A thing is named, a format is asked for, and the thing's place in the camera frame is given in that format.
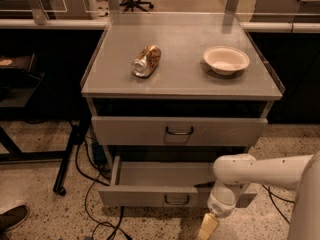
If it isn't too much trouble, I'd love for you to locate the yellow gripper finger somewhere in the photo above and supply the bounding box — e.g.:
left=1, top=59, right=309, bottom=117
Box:
left=198, top=213, right=219, bottom=240

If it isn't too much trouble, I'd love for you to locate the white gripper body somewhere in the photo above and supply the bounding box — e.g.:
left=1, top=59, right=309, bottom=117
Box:
left=207, top=185, right=242, bottom=218

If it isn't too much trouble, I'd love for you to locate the grey drawer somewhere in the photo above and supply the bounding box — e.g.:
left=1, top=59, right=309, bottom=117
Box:
left=98, top=155, right=258, bottom=209
left=92, top=116, right=267, bottom=147

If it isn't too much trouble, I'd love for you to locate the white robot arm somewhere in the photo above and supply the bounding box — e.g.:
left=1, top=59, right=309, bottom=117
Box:
left=198, top=152, right=320, bottom=240

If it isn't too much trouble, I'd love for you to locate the grey top drawer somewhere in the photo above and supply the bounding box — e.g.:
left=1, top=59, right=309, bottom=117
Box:
left=92, top=116, right=267, bottom=147

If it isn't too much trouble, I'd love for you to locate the grey drawer cabinet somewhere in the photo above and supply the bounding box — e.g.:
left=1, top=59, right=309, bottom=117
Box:
left=80, top=12, right=285, bottom=158

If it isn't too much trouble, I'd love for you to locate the white paper bowl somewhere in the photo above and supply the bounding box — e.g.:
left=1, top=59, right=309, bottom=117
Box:
left=203, top=46, right=250, bottom=76

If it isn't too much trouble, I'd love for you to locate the crushed gold soda can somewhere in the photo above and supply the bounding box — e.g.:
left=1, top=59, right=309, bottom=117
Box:
left=132, top=45, right=161, bottom=78

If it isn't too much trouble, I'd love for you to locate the dark shoe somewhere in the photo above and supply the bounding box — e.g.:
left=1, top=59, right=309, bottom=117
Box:
left=0, top=205, right=29, bottom=232

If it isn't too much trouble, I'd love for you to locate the person leg with sneaker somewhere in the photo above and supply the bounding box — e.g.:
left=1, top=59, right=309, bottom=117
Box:
left=96, top=0, right=108, bottom=17

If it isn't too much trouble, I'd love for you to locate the black cable right floor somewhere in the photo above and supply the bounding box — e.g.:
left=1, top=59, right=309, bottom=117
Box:
left=261, top=183, right=296, bottom=226

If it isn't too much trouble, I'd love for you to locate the black cable floor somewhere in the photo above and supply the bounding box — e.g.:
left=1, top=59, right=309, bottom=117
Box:
left=73, top=135, right=134, bottom=240
left=261, top=183, right=296, bottom=226

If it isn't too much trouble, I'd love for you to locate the black cable left floor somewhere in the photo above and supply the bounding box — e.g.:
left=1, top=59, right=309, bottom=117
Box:
left=73, top=135, right=134, bottom=240

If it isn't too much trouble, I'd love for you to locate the black side table frame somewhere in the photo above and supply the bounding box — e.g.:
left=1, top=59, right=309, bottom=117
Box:
left=0, top=54, right=90, bottom=196

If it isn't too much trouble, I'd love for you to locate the white horizontal rail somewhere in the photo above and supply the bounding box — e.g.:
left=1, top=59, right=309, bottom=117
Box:
left=0, top=18, right=110, bottom=30

